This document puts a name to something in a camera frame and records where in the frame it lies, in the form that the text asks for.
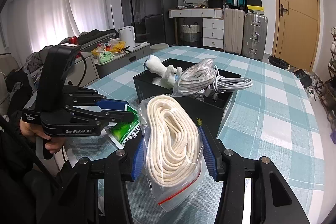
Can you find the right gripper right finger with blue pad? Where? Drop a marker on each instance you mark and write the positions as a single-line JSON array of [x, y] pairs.
[[272, 199]]

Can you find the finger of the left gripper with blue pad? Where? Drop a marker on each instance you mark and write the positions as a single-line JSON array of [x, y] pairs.
[[110, 104], [115, 117]]

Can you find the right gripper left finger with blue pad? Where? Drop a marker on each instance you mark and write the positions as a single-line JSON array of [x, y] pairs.
[[121, 166]]

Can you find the green foil packet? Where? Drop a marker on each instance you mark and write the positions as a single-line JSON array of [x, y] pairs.
[[120, 133]]

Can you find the white plush airplane toy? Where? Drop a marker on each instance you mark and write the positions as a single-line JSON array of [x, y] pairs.
[[166, 76]]

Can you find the person's left hand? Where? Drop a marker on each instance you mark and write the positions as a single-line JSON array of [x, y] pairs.
[[31, 131]]

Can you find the black open storage box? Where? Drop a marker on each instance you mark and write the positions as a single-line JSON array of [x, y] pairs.
[[212, 112]]

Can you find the green tissue pack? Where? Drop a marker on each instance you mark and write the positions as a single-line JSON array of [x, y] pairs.
[[105, 57]]

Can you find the yellow plastic bag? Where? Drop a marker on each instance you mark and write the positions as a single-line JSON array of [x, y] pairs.
[[117, 47]]

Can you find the grey side cabinet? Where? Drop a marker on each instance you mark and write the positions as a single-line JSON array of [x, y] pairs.
[[122, 59]]

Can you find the teal plaid tablecloth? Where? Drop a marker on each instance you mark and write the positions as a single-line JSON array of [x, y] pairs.
[[273, 118]]

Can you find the round white stool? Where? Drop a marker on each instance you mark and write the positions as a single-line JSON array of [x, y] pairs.
[[158, 47]]

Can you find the white air purifier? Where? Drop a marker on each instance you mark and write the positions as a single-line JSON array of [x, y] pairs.
[[127, 34]]

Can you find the white curtain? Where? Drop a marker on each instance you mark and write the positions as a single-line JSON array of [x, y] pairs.
[[31, 25]]

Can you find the woven laundry basket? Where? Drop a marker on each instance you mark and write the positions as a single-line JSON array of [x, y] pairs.
[[191, 33]]

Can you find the black trash bin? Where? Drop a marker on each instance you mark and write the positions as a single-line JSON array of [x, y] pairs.
[[280, 63]]

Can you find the dark grey refrigerator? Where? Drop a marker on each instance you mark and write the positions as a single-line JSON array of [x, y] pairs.
[[159, 26]]

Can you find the silver aluminium suitcase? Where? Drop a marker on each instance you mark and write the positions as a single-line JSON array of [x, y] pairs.
[[254, 36]]

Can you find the white desk with drawers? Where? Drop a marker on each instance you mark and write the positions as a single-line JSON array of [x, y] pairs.
[[211, 24]]

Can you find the wooden shoe rack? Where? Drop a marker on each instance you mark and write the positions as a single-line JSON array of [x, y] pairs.
[[328, 97]]

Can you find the beige hard suitcase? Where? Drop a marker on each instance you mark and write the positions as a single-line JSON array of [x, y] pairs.
[[233, 30]]

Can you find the wooden door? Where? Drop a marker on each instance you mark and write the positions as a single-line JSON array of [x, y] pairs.
[[296, 32]]

